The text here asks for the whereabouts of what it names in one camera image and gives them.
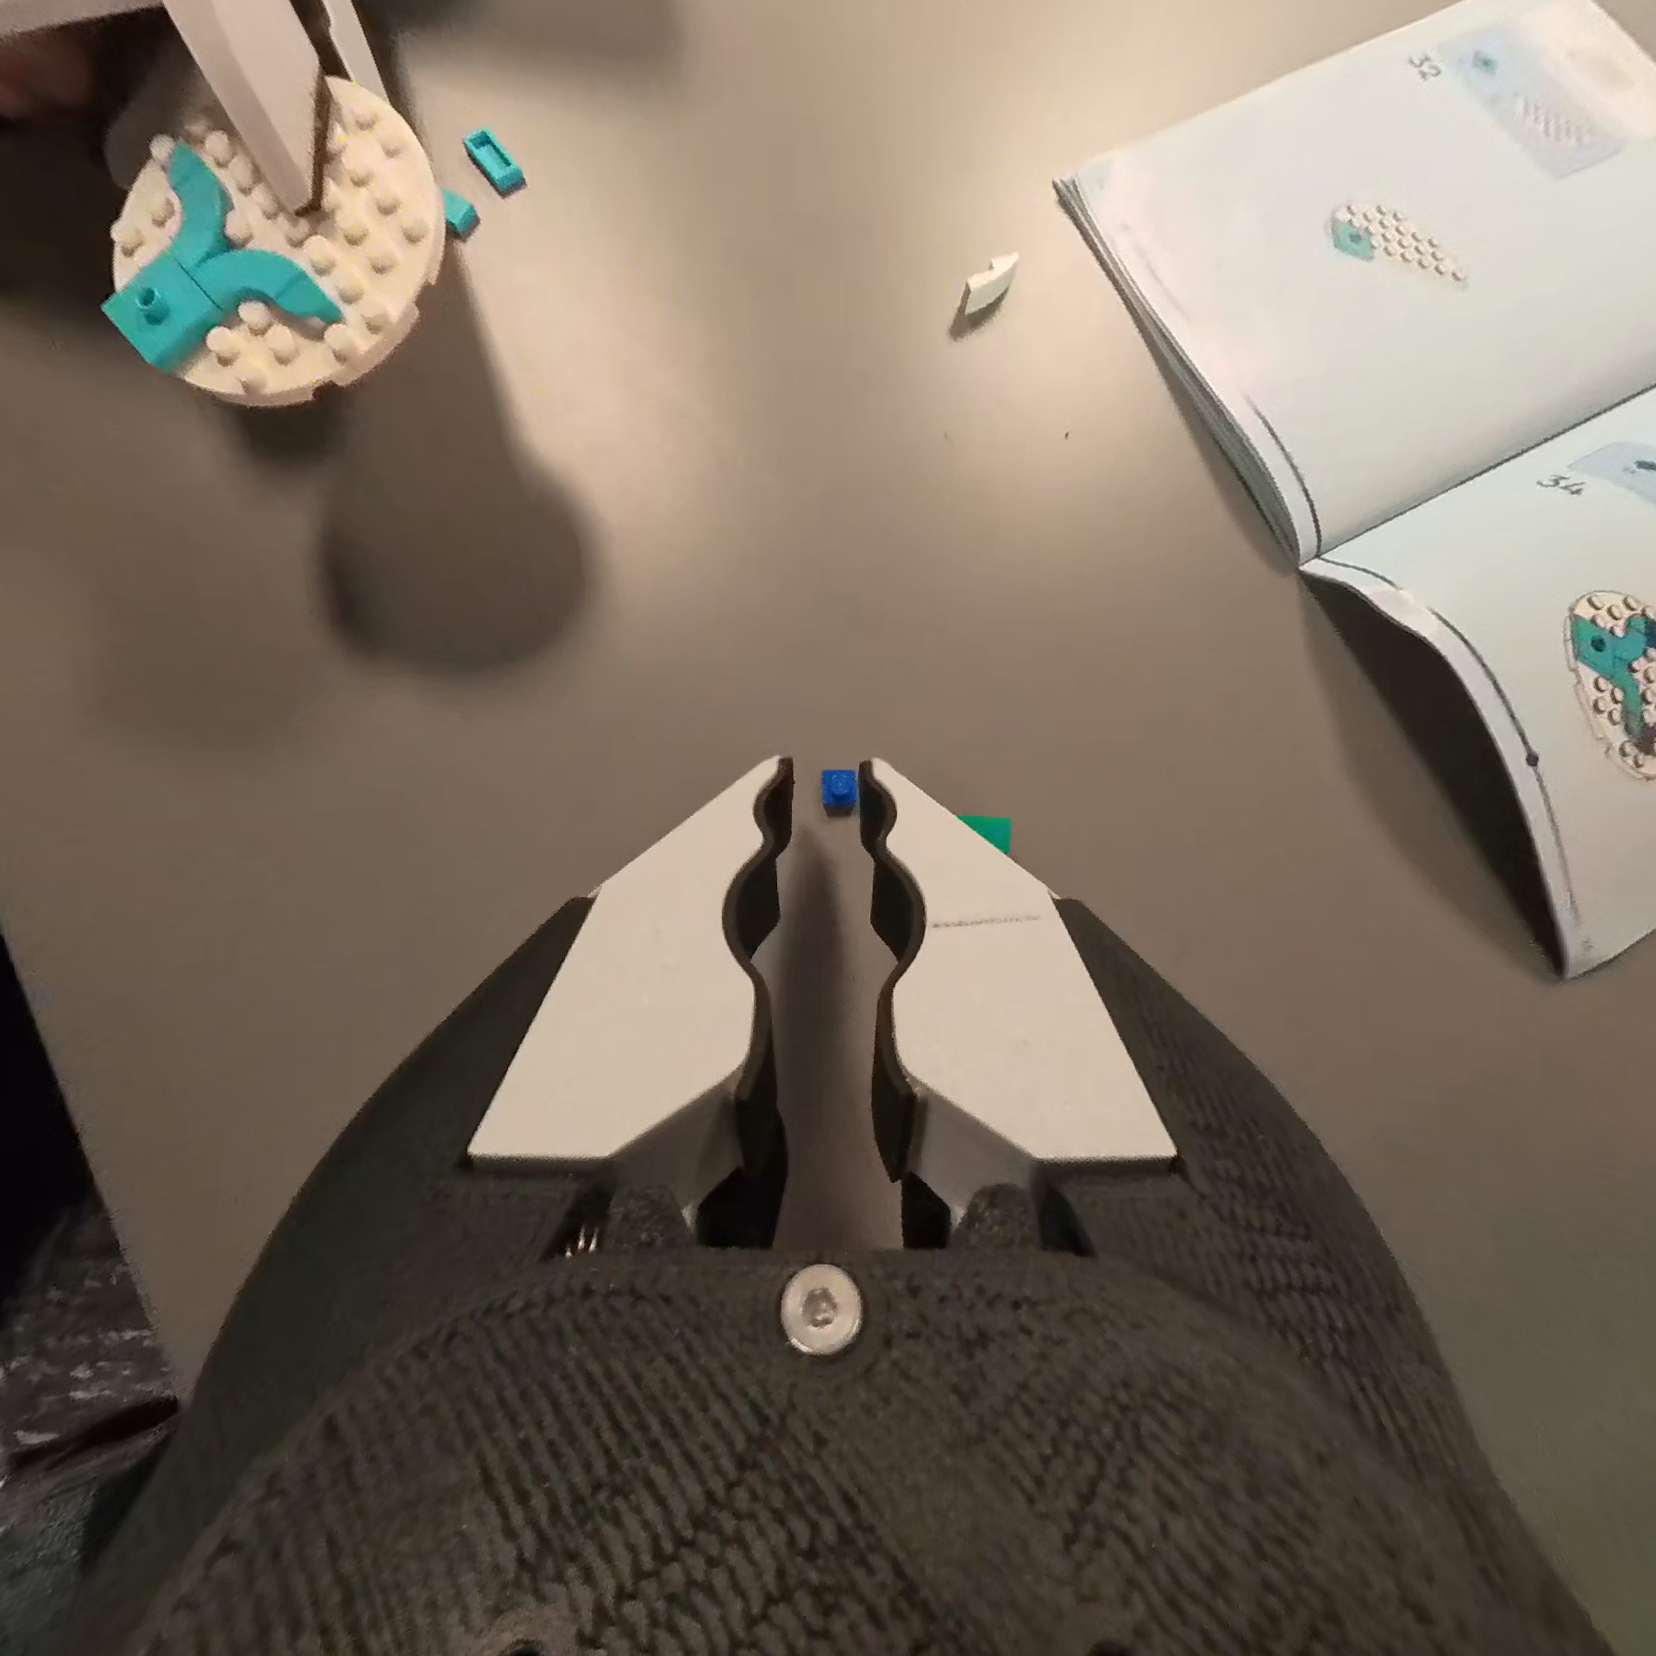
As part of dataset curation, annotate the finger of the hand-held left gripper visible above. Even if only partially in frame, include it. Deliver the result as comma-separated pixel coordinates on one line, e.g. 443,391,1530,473
315,0,392,91
163,0,327,217

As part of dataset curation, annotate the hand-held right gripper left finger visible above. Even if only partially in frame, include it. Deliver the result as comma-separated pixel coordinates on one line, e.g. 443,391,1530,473
463,755,796,1234

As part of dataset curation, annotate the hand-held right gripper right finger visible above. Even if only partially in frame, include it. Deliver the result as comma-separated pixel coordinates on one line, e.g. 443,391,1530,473
859,755,1181,1234

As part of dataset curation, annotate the round white lego plate assembly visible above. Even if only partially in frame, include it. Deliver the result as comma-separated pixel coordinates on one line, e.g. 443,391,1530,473
98,73,449,410

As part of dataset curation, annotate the lego instruction booklet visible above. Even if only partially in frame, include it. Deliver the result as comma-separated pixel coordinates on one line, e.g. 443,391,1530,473
1053,0,1656,980

